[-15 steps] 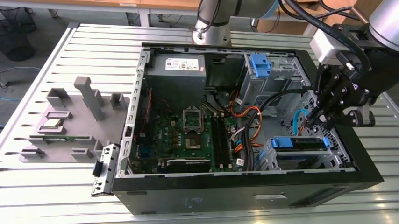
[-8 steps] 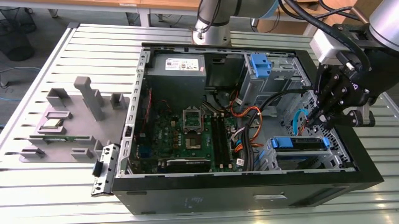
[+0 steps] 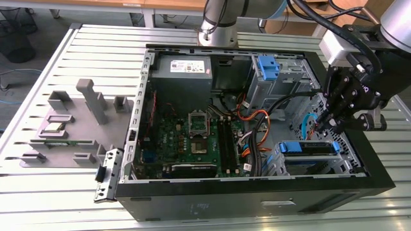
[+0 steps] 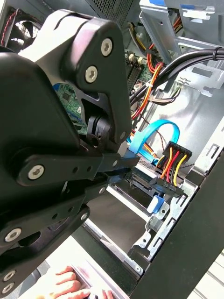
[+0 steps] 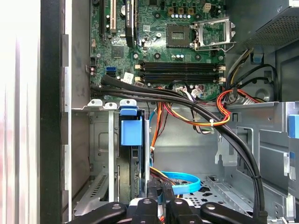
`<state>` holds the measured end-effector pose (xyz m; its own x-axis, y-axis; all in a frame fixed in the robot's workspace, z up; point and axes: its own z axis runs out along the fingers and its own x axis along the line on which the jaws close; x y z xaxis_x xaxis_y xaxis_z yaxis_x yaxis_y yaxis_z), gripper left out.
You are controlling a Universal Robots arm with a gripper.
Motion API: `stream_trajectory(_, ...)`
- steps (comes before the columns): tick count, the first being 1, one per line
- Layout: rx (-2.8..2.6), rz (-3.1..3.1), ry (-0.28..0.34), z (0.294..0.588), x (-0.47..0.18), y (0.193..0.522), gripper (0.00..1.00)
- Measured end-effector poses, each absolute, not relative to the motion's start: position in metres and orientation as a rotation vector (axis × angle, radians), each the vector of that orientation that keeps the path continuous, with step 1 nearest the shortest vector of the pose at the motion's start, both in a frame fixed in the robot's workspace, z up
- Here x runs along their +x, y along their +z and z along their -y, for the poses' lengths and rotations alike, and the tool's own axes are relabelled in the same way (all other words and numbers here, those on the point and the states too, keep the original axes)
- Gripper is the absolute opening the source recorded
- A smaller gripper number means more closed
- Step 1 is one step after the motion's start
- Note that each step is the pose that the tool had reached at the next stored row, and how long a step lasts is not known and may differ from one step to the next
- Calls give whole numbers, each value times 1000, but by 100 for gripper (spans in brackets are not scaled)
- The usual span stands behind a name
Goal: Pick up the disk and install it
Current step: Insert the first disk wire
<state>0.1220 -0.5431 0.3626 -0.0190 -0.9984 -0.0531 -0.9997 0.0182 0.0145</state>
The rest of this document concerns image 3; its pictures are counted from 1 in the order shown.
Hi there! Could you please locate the orange wire bundle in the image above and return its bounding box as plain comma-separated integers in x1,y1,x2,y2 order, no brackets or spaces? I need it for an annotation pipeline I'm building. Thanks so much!
237,95,274,159

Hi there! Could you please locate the thick black cable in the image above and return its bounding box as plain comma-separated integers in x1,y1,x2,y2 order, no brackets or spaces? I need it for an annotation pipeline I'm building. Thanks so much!
250,89,325,178

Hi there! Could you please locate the silver CPU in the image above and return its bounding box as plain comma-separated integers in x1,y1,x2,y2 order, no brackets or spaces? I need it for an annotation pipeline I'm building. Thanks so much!
44,122,67,132

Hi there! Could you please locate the black RAM slot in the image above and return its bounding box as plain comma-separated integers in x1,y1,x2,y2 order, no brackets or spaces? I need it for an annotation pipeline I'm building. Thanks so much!
218,116,230,173
226,116,241,174

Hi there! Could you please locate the hard disk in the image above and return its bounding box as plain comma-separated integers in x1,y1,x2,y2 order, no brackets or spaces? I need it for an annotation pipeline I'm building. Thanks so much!
278,141,342,175

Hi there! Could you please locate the metal disk bay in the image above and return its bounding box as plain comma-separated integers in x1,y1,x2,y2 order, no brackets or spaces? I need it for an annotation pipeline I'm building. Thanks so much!
274,139,363,176

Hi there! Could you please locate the blue floor cable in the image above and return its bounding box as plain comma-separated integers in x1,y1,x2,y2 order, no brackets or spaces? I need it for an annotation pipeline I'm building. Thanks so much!
0,68,43,106

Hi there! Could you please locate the CPU socket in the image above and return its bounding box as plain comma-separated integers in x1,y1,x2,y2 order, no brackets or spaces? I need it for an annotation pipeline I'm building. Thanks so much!
190,141,209,154

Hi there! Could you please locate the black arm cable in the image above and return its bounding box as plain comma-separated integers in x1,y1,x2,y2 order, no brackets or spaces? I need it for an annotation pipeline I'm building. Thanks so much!
289,0,383,73

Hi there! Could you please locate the blue data wire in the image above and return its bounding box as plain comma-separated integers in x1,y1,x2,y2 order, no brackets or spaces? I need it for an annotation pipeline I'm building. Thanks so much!
302,112,319,141

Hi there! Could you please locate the black graphics card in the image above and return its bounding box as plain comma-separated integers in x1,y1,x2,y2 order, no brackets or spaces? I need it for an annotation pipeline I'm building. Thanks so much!
162,163,218,179

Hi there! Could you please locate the small wooden desk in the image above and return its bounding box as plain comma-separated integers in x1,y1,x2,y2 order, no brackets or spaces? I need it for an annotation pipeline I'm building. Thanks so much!
263,0,338,37

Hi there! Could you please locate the metal card retention bracket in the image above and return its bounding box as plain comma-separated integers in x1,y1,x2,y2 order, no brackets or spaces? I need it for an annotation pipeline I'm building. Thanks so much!
94,148,125,203

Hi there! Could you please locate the metal socket cover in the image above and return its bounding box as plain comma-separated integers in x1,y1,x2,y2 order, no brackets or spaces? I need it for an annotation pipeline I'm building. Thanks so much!
187,110,211,138

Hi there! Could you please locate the black mesh waste bin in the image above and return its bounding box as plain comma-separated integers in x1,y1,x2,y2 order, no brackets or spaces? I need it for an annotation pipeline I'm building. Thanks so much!
0,7,39,64

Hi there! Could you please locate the black open PC case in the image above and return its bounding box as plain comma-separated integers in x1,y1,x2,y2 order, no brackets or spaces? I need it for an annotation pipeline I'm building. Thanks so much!
94,43,395,222

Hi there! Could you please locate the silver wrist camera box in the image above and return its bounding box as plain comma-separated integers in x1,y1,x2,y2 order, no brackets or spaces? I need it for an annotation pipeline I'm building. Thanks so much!
319,31,358,67

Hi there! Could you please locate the grey parts rack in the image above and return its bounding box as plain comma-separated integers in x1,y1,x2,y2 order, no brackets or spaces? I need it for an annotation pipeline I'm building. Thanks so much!
19,78,135,169

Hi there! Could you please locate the thin red wire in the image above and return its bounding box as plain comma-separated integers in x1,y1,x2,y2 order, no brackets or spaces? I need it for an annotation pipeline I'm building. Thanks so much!
143,90,158,142

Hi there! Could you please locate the wooden cabinet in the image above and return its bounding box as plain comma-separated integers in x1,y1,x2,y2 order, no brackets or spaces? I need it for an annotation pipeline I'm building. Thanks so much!
325,0,395,39

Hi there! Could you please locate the grey power supply unit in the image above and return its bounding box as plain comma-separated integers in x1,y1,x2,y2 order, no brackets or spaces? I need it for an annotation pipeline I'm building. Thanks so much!
150,54,214,114

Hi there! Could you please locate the metal drive cage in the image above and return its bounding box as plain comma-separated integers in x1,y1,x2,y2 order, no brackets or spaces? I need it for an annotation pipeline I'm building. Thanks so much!
247,55,319,111

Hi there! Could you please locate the orange black power wire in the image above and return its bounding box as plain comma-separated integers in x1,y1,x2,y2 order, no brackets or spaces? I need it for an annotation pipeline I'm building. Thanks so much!
309,120,326,140

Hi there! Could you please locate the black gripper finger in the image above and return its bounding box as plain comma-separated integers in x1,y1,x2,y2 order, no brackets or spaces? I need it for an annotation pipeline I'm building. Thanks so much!
326,113,389,134
317,66,354,132

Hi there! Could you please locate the long white-framed desk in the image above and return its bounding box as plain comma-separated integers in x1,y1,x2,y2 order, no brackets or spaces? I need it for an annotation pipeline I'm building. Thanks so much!
0,0,206,27

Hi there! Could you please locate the blue plastic drive latch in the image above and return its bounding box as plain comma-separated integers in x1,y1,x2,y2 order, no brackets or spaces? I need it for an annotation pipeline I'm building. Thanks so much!
257,55,279,82

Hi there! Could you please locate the green RAM stick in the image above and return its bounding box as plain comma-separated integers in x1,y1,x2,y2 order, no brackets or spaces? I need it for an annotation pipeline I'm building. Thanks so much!
43,141,82,147

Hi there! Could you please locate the green motherboard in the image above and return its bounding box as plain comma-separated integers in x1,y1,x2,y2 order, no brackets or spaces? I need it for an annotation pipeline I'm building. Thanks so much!
137,109,255,180

